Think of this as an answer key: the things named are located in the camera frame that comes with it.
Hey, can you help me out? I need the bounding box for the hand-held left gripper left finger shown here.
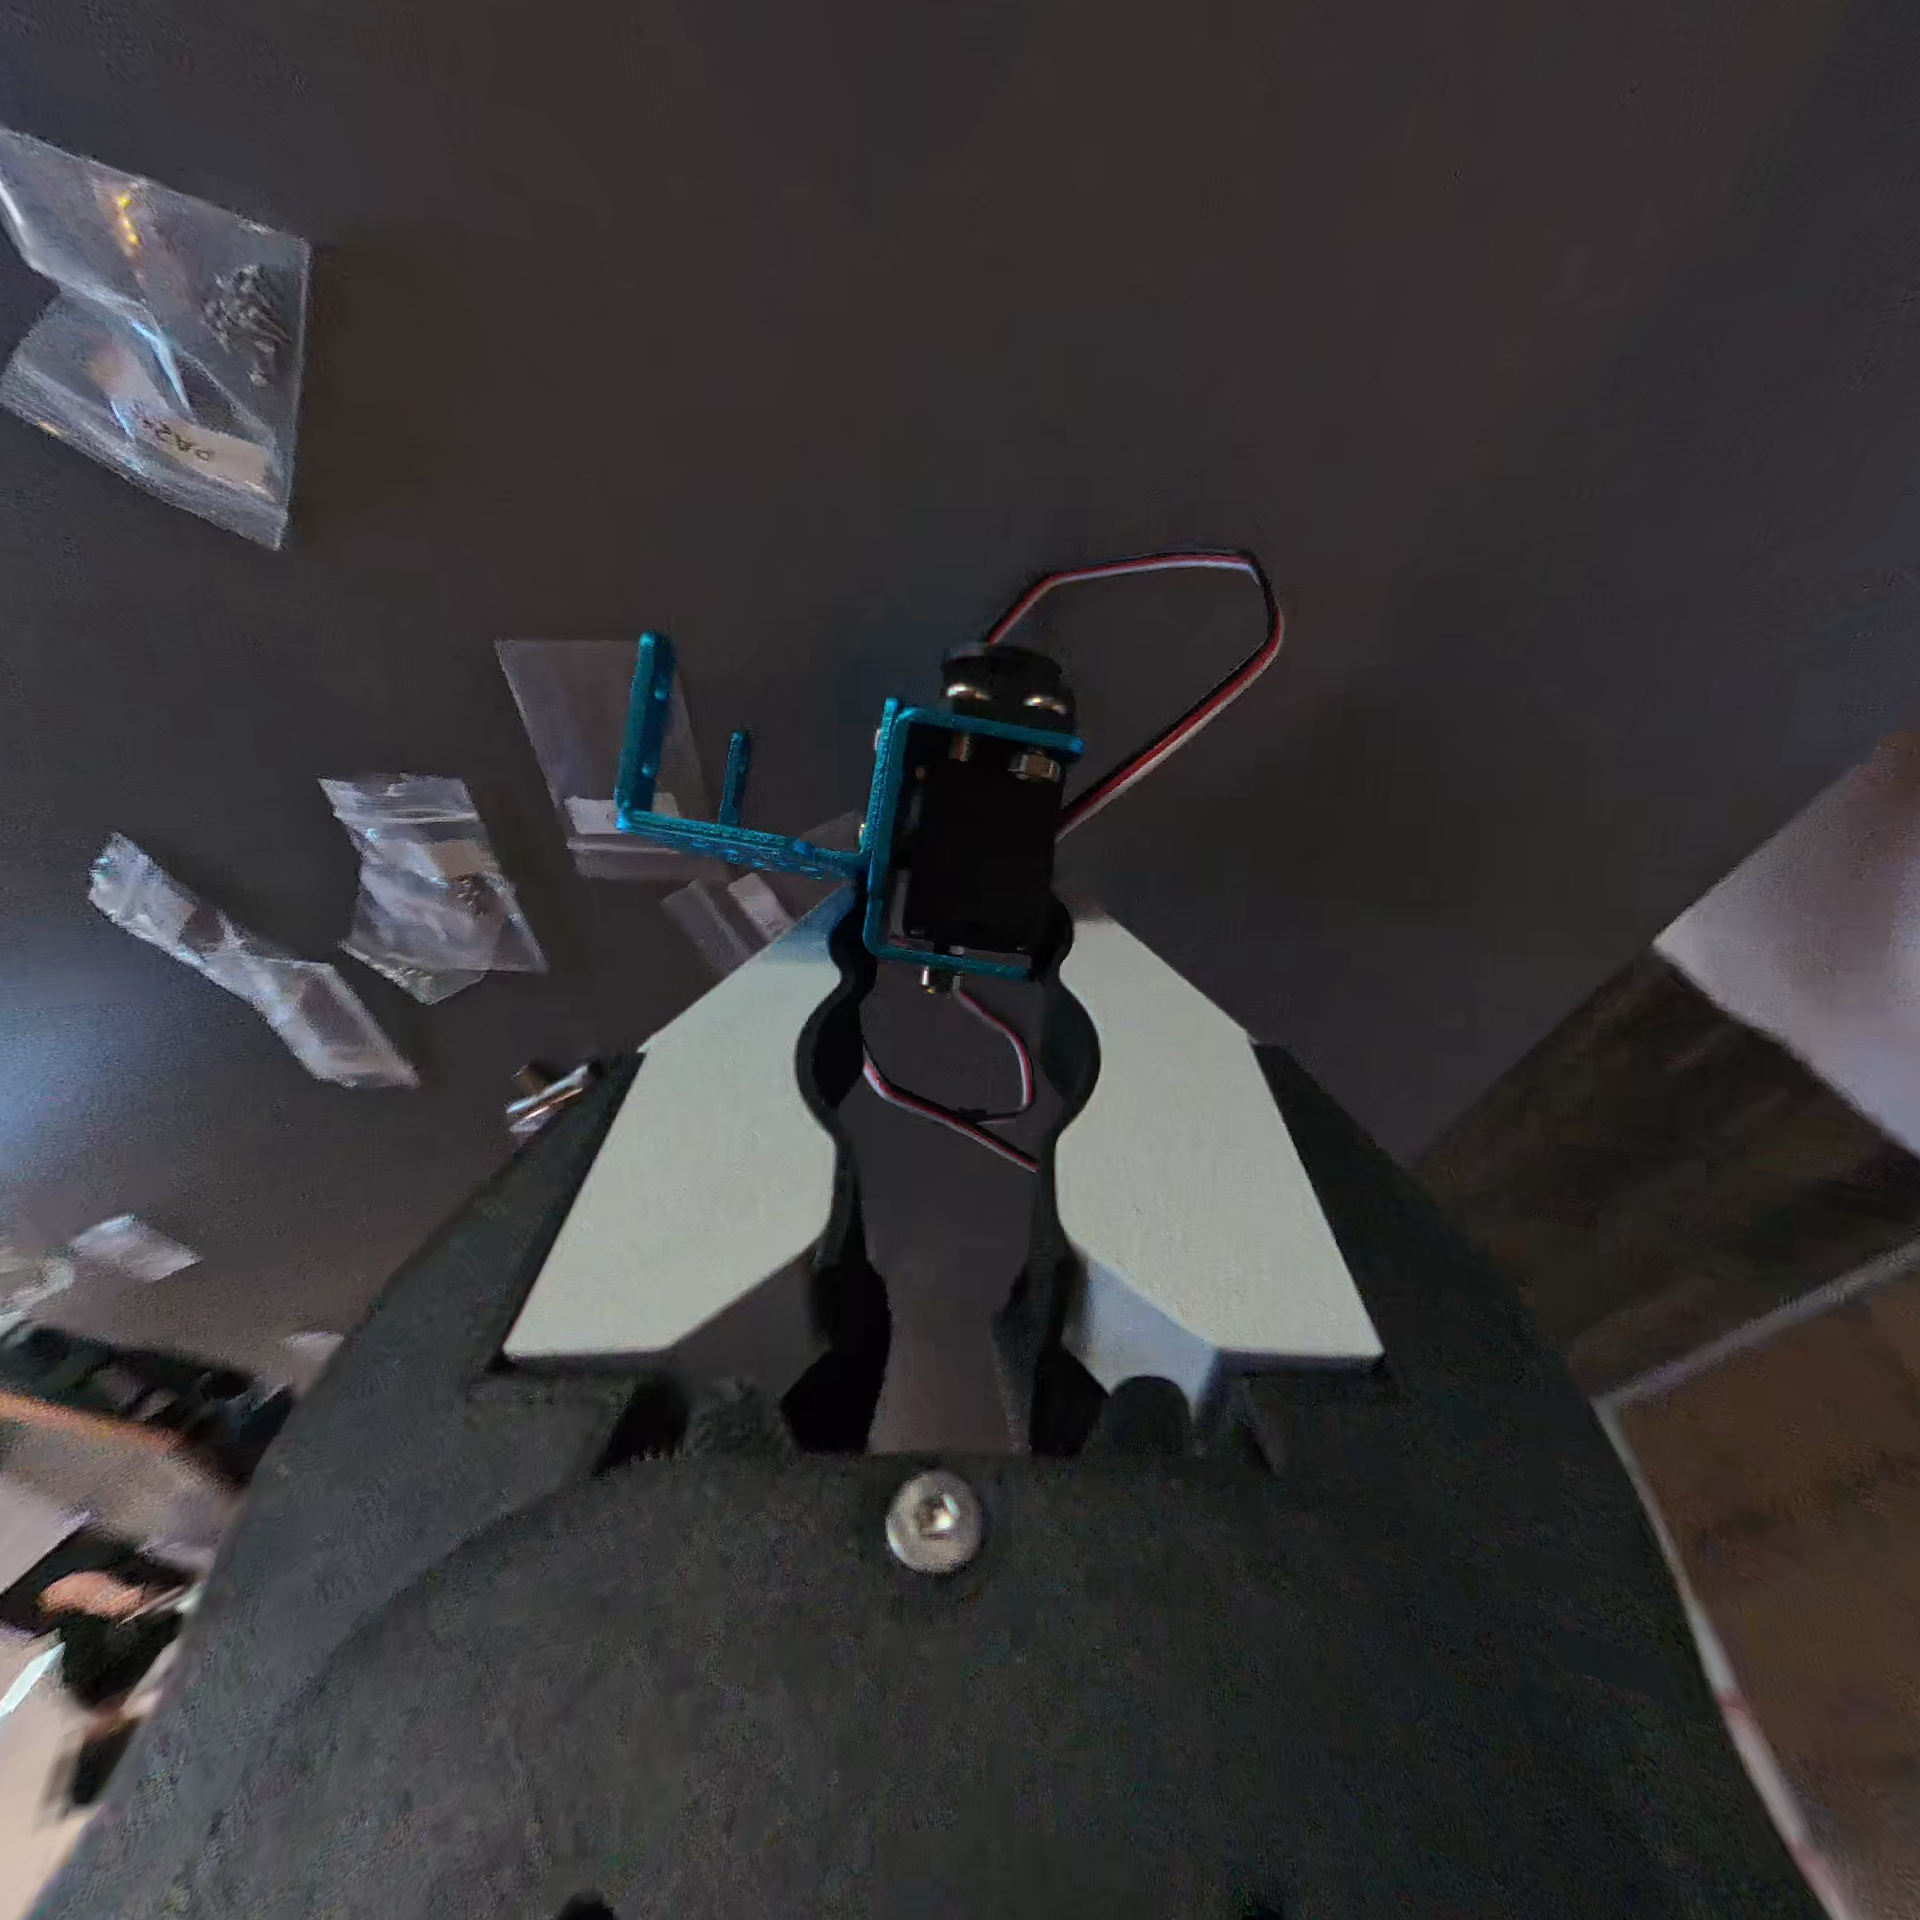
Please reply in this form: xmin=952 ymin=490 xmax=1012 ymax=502
xmin=503 ymin=901 xmax=880 ymax=1443

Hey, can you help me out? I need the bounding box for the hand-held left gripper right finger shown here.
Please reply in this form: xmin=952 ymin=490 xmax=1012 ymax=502
xmin=1027 ymin=901 xmax=1387 ymax=1443

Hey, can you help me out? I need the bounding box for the black servo with blue bracket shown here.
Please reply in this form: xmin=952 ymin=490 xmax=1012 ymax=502
xmin=613 ymin=631 xmax=1085 ymax=995

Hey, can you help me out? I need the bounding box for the dark desk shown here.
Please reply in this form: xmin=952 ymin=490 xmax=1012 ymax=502
xmin=0 ymin=0 xmax=1920 ymax=1501

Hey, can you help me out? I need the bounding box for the clear bag of metal standoffs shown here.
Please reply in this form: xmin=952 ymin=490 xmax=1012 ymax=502
xmin=503 ymin=1055 xmax=606 ymax=1145

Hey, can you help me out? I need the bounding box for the person's white shirt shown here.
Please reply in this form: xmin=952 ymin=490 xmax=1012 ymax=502
xmin=1650 ymin=731 xmax=1920 ymax=1163

